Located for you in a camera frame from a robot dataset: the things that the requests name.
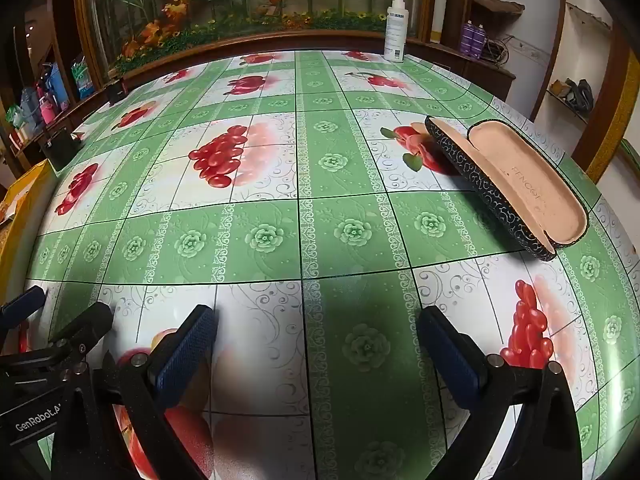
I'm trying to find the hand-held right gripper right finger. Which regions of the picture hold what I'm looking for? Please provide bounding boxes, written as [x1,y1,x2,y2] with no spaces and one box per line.
[416,305,596,480]

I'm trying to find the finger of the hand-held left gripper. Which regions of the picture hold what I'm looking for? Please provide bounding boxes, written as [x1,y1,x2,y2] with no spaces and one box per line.
[0,286,47,333]
[50,301,115,348]

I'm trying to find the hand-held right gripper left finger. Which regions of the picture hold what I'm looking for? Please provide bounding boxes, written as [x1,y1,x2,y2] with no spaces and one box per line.
[50,304,219,480]

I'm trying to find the yellow cardboard box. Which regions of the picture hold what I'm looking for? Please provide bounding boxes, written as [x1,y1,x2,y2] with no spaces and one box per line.
[0,159,53,281]

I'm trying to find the black cylindrical device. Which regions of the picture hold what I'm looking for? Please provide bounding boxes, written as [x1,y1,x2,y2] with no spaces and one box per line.
[41,127,81,171]

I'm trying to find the black patterned glasses case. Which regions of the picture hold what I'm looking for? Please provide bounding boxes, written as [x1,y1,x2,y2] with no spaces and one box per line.
[425,116,588,262]

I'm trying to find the blue water jug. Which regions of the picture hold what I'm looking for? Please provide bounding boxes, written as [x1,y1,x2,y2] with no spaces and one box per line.
[20,85,45,133]

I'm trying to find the pink bottle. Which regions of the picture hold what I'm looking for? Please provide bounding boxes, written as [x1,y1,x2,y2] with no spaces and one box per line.
[39,91,58,126]

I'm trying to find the small black box device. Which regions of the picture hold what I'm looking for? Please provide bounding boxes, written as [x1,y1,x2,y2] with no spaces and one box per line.
[104,79,128,106]

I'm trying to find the green blue packet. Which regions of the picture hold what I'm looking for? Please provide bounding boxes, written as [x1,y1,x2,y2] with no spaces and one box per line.
[70,55,96,101]

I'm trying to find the wooden shelf unit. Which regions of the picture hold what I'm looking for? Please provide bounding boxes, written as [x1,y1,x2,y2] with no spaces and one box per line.
[0,0,126,171]

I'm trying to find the wooden side cabinet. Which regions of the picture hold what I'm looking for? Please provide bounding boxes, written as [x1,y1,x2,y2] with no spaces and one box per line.
[407,40,517,103]

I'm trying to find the white spray bottle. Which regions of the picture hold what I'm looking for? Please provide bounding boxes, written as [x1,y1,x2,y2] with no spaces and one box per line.
[384,0,408,63]

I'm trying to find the glass case with artificial flowers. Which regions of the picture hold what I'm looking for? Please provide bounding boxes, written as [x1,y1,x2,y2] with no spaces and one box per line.
[77,0,436,77]

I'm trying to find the white yellow rolled paper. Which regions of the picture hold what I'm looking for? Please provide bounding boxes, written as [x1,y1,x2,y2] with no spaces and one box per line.
[432,0,449,45]

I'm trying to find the black cables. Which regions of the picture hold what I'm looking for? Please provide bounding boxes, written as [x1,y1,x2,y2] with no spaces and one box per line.
[482,35,515,66]

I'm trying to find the brown wall shelf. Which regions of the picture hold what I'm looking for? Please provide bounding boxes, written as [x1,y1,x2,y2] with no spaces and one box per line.
[472,0,526,17]

